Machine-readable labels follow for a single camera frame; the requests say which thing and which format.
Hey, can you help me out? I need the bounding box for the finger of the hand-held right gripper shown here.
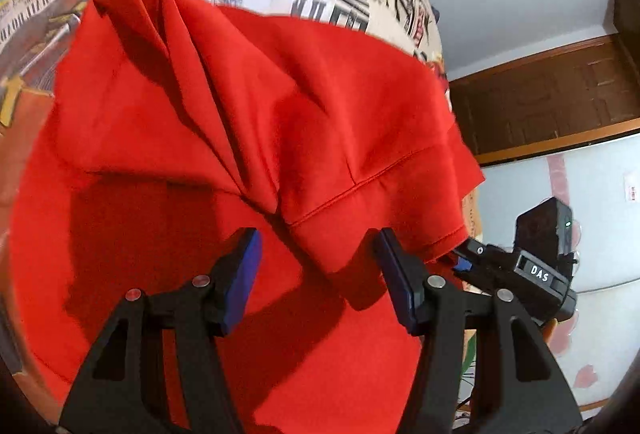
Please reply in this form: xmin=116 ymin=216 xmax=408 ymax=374
xmin=452 ymin=239 xmax=521 ymax=289

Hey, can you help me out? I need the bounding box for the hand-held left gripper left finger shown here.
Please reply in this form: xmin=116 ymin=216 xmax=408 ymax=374
xmin=59 ymin=228 xmax=263 ymax=434

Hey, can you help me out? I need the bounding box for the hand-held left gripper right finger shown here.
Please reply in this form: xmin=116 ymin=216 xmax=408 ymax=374
xmin=372 ymin=227 xmax=583 ymax=434

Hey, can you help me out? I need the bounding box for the red zip jacket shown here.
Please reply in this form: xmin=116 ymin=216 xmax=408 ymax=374
xmin=10 ymin=0 xmax=486 ymax=434

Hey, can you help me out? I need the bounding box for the brown wooden door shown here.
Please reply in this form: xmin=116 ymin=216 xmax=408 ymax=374
xmin=447 ymin=35 xmax=640 ymax=165

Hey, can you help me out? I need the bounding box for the brown wooden overhead cabinet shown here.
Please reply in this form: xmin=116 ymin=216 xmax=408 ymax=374
xmin=612 ymin=0 xmax=640 ymax=45

